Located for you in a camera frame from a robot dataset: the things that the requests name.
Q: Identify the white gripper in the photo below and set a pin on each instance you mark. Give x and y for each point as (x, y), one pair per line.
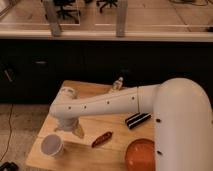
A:
(70, 125)

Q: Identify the white ceramic cup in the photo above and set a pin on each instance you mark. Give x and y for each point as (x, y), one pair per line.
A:
(52, 146)

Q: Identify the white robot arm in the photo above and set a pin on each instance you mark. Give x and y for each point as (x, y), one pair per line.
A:
(183, 119)

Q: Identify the black white striped block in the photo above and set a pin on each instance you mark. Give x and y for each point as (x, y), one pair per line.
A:
(137, 119)

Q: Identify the small glass bottle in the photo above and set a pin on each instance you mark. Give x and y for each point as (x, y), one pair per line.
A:
(117, 85)

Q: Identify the orange bowl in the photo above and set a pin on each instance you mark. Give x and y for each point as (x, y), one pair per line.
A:
(140, 155)

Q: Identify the black object floor corner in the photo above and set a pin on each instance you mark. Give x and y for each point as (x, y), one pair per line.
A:
(9, 166)

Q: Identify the black office chair right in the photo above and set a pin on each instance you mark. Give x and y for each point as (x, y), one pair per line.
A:
(106, 2)

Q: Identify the grey metal post left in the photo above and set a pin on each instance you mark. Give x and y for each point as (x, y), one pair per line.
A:
(52, 17)

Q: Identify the grey metal post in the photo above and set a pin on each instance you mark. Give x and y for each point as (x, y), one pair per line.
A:
(52, 17)
(121, 17)

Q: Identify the grey metal post right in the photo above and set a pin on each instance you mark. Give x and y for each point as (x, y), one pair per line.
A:
(121, 17)

